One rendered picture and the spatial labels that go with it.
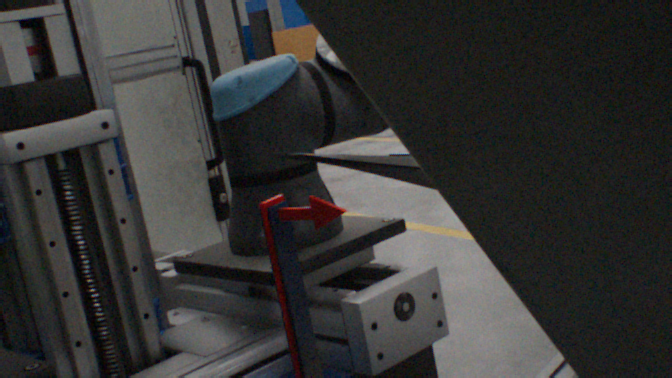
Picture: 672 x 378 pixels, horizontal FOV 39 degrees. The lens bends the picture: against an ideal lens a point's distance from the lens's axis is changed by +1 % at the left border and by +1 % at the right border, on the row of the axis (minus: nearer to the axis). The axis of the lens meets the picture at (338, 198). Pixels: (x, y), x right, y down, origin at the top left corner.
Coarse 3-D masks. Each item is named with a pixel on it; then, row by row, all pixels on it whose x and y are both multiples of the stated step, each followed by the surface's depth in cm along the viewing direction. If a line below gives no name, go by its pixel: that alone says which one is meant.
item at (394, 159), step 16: (304, 160) 48; (320, 160) 47; (336, 160) 46; (352, 160) 46; (368, 160) 47; (384, 160) 47; (400, 160) 47; (384, 176) 62; (400, 176) 62; (416, 176) 62
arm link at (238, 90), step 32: (256, 64) 120; (288, 64) 116; (224, 96) 115; (256, 96) 114; (288, 96) 116; (320, 96) 118; (224, 128) 117; (256, 128) 115; (288, 128) 116; (320, 128) 119; (256, 160) 115; (288, 160) 116
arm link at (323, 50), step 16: (320, 48) 119; (320, 64) 120; (336, 64) 117; (336, 80) 119; (352, 80) 118; (336, 96) 119; (352, 96) 119; (336, 112) 119; (352, 112) 120; (368, 112) 121; (336, 128) 120; (352, 128) 122; (368, 128) 124; (384, 128) 126
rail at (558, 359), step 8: (552, 360) 113; (560, 360) 113; (544, 368) 111; (552, 368) 111; (560, 368) 112; (568, 368) 110; (544, 376) 109; (552, 376) 110; (560, 376) 108; (568, 376) 108; (576, 376) 109
